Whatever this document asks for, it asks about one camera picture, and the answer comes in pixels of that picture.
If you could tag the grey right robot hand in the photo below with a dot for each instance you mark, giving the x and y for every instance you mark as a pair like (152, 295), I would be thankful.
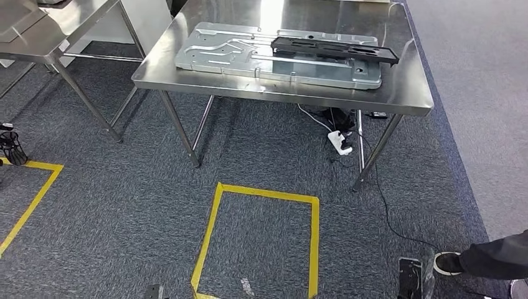
(412, 278)

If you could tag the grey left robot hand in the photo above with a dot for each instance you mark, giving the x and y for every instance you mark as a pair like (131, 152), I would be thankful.
(153, 292)

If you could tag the white cabinet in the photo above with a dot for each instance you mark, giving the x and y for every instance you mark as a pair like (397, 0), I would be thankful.
(144, 20)

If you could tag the black plastic panel part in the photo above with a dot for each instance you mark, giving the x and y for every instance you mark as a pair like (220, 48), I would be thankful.
(330, 48)

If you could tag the person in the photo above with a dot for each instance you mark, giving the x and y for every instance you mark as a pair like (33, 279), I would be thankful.
(486, 258)

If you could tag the white power strip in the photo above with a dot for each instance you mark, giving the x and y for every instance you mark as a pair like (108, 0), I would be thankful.
(340, 143)

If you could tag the stainless steel workbench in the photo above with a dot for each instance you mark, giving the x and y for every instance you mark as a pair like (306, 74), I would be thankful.
(408, 82)

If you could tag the stainless steel side table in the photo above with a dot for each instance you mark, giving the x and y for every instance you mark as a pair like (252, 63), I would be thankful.
(41, 33)

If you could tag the black power adapter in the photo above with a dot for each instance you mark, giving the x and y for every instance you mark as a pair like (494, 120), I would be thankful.
(377, 115)

